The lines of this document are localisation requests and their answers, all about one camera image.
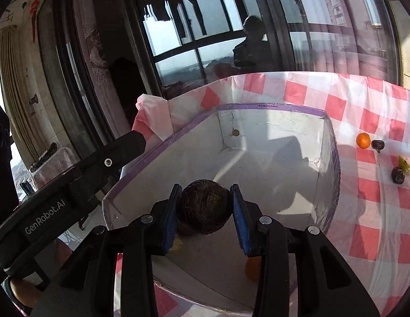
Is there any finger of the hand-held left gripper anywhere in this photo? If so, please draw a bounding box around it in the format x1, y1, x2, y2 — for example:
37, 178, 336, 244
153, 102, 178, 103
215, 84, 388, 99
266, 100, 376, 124
64, 130, 147, 206

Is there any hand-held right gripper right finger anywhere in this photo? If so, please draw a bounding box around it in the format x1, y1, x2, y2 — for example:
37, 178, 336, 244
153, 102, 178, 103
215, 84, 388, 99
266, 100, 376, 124
229, 185, 381, 317

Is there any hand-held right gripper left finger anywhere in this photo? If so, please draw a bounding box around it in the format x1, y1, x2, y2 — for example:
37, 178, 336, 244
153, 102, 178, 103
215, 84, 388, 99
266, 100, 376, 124
30, 183, 183, 317

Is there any brown round fruit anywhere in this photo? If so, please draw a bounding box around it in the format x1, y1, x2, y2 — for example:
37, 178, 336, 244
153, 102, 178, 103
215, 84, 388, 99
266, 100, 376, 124
177, 179, 232, 236

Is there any white box with purple rim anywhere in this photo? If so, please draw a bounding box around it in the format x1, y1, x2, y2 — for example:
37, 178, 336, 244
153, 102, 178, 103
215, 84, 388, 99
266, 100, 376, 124
102, 103, 341, 316

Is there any person's left hand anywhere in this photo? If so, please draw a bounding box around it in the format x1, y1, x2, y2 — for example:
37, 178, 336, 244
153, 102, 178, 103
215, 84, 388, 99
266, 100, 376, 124
9, 277, 43, 307

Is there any pink cloth-covered furniture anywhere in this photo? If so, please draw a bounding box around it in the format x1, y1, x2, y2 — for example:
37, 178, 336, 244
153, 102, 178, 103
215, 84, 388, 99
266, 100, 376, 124
29, 143, 78, 187

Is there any dark cloth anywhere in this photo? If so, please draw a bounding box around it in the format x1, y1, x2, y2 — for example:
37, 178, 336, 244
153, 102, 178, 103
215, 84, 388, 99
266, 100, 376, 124
0, 95, 20, 213

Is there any purple lace curtain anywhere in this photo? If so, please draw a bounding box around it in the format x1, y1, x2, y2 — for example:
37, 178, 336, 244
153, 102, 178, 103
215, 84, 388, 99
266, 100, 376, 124
72, 0, 134, 133

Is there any red and white checkered tablecloth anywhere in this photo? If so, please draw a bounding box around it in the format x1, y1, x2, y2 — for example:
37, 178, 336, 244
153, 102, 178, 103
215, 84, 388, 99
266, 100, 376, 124
114, 71, 410, 317

